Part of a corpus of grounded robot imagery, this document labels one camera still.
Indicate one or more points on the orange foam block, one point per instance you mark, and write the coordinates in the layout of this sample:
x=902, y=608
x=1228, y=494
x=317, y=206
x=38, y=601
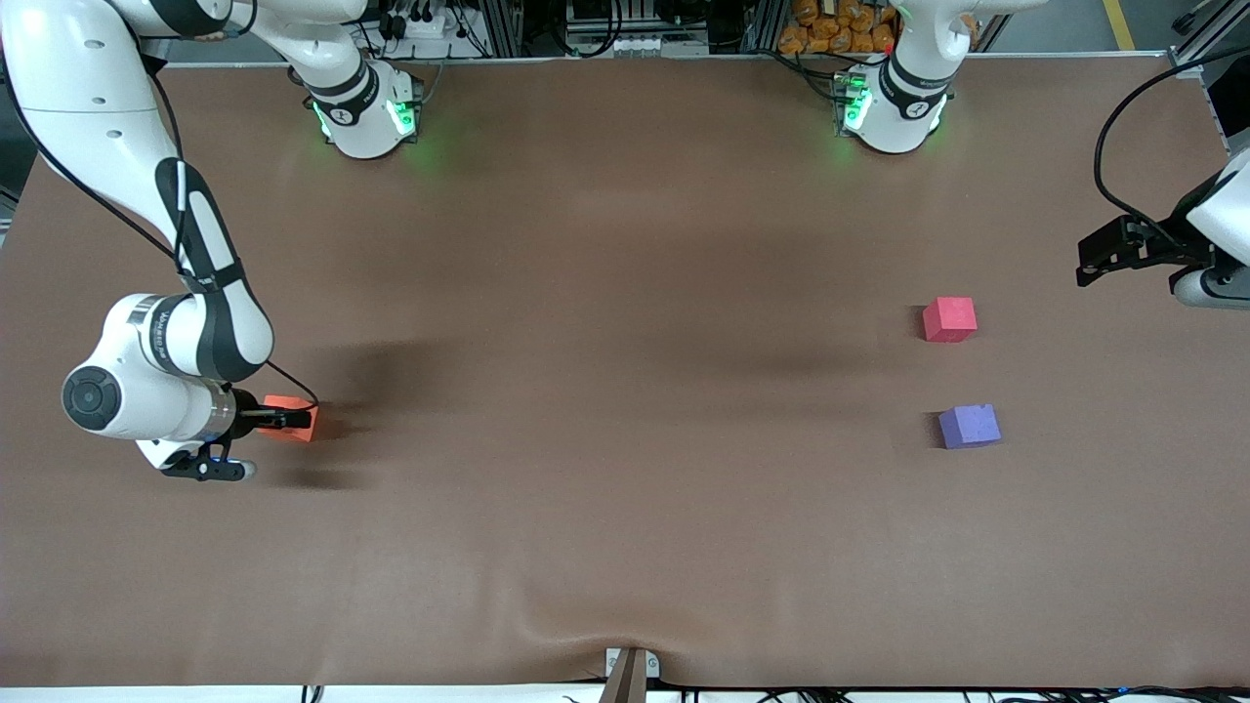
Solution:
x=288, y=401

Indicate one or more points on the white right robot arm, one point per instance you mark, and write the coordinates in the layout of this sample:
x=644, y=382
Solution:
x=88, y=98

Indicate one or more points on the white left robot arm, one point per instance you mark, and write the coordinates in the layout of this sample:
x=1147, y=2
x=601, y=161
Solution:
x=894, y=117

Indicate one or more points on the red foam block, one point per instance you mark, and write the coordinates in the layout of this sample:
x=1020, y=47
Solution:
x=949, y=320

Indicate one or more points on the purple foam block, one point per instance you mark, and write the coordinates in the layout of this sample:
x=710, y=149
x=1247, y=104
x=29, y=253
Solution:
x=969, y=427

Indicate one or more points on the bag of oranges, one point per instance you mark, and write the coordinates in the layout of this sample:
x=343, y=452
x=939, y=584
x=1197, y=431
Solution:
x=835, y=29

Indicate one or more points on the brown table mat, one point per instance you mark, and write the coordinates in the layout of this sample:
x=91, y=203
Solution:
x=625, y=244

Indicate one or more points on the white power strip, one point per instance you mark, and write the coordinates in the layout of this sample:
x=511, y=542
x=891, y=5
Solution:
x=415, y=26

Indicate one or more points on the brown wooden strip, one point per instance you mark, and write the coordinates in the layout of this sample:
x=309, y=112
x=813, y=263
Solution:
x=625, y=683

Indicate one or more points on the white terminal block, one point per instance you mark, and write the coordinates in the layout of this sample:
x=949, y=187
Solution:
x=654, y=46

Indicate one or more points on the white corner bracket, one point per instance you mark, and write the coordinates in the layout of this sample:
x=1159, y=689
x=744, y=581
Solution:
x=1189, y=64

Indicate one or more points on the aluminium frame post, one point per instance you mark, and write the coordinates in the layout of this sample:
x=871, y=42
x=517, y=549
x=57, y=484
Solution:
x=503, y=27
x=764, y=24

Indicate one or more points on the metal clamp bracket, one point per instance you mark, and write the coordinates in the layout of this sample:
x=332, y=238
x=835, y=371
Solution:
x=652, y=664

